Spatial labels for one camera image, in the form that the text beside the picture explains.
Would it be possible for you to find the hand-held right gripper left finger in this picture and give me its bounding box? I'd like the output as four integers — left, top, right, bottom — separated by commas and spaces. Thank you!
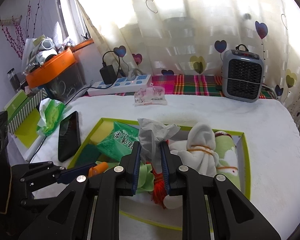
19, 142, 141, 240

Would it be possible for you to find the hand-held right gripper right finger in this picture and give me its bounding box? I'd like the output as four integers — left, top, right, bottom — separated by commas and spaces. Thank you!
160, 142, 282, 240

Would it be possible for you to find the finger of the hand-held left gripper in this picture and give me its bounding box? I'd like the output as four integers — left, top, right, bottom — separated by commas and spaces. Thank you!
21, 163, 98, 206
20, 161, 66, 184

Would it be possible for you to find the light green cloth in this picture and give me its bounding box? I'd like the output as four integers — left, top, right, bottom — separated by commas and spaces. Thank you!
97, 155, 156, 194

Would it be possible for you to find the red string bundle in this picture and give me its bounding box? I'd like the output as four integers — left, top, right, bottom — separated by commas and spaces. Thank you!
150, 168, 169, 209

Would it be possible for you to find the small orange plastic piece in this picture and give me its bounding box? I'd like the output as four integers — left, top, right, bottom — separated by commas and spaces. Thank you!
88, 162, 109, 178

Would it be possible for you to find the green printed packet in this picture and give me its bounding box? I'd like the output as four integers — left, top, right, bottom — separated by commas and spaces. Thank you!
96, 121, 141, 163

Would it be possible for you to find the translucent grey plastic bag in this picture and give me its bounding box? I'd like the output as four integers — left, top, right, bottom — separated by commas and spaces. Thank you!
137, 118, 181, 164

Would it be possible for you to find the white sock bundle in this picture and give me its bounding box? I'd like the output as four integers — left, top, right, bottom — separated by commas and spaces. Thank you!
170, 122, 219, 176

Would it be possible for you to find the green towel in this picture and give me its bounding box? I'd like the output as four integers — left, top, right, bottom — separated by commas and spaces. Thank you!
213, 130, 241, 182

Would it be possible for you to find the lime green shallow box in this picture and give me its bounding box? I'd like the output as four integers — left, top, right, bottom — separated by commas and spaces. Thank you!
66, 117, 252, 232

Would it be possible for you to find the black phone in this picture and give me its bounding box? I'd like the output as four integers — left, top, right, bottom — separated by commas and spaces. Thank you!
58, 110, 82, 163

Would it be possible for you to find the green striped box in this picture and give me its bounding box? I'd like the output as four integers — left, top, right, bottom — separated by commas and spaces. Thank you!
3, 89, 48, 149

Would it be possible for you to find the green white plastic bag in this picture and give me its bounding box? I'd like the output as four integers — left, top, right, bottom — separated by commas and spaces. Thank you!
36, 98, 66, 137

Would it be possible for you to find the clear pink plastic packet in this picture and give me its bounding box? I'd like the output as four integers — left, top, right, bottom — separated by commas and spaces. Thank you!
133, 85, 168, 106

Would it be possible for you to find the black lidded jar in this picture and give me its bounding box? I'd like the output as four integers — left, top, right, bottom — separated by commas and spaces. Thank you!
7, 68, 22, 93

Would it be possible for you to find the white blue power strip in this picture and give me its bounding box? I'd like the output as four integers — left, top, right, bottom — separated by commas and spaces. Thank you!
87, 74, 153, 97

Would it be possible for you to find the plaid bed sheet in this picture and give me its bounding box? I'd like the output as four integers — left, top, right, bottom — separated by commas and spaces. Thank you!
115, 74, 278, 101

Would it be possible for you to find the dark glass tank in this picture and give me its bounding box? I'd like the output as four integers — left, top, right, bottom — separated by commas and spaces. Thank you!
45, 61, 87, 103

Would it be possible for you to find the black charger adapter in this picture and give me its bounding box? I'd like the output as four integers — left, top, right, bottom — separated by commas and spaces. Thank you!
100, 51, 123, 85

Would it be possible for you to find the orange tray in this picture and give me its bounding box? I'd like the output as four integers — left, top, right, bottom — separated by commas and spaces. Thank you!
25, 49, 76, 89

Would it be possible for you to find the pile of white packets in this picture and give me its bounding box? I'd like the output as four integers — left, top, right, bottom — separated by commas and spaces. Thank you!
22, 36, 58, 74

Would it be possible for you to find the grey space heater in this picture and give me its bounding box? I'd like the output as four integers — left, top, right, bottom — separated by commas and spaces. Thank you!
221, 44, 265, 103

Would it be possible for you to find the heart print curtain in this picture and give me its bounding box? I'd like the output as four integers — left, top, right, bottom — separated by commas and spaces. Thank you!
72, 0, 300, 140

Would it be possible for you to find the window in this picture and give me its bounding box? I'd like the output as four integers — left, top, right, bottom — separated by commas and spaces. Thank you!
55, 0, 94, 48

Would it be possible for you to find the thin black cable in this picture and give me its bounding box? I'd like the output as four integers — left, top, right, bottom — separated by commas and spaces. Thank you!
28, 136, 47, 162

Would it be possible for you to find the pink branch wall decal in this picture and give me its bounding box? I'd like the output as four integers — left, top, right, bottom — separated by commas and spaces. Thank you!
0, 0, 44, 59

